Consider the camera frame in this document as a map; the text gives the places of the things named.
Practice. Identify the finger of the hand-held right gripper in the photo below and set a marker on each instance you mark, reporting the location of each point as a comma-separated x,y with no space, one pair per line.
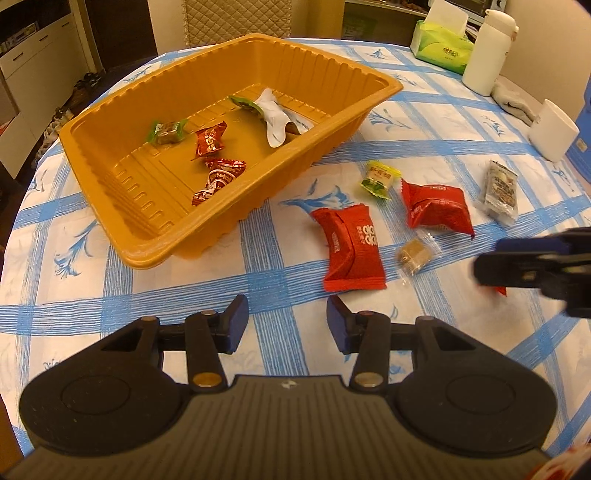
521,243
512,270

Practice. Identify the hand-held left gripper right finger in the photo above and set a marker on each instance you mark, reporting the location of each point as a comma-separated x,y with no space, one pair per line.
334,323

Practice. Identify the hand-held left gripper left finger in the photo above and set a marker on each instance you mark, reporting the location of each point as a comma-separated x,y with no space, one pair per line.
238,318

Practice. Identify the clear nut snack packet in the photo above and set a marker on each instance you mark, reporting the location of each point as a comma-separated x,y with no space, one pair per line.
501,191

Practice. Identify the red snack packet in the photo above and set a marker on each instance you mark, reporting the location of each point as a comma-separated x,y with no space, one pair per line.
353,249
434,207

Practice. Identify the clear brown candy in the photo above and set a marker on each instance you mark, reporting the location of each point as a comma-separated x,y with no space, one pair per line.
415,256

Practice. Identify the red white twisted candy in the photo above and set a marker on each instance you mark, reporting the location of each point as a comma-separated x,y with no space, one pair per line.
219,177

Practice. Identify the yellow green candy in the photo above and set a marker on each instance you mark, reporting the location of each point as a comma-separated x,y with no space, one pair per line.
379,179

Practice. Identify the orange plastic tray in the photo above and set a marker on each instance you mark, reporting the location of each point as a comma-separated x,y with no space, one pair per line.
115,184

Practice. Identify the green brown candy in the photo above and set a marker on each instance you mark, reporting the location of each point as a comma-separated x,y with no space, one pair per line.
166,131

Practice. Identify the white pouch with green end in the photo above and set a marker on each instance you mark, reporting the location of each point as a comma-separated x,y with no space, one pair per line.
272,117

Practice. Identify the blue checked tablecloth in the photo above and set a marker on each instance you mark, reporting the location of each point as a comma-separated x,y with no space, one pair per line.
277,286

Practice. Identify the blue thermos jug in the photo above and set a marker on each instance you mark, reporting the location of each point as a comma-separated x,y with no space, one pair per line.
585,161

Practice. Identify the white cup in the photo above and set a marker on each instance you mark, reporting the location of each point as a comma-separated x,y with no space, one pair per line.
551,134

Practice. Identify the grey cloth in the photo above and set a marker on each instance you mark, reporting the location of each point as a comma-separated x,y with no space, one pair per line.
512,99

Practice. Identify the white insulated bottle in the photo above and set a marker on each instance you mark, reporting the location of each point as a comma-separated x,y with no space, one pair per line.
485,60

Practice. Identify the red patterned clothing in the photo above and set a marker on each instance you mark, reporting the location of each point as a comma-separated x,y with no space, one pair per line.
563,464

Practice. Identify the green tissue pack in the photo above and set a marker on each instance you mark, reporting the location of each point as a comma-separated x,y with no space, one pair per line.
441,46

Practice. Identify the row of shoes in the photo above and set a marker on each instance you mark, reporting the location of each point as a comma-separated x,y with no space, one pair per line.
69,110

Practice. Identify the wooden shelf unit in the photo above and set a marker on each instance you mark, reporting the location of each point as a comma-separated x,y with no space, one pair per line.
369,18

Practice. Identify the quilted beige chair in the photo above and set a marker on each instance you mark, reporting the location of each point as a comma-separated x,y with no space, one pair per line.
235,21

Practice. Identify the dark door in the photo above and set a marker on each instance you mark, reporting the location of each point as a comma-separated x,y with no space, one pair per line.
124,27

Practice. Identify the white cabinet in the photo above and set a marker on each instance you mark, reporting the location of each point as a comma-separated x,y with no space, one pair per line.
37,69

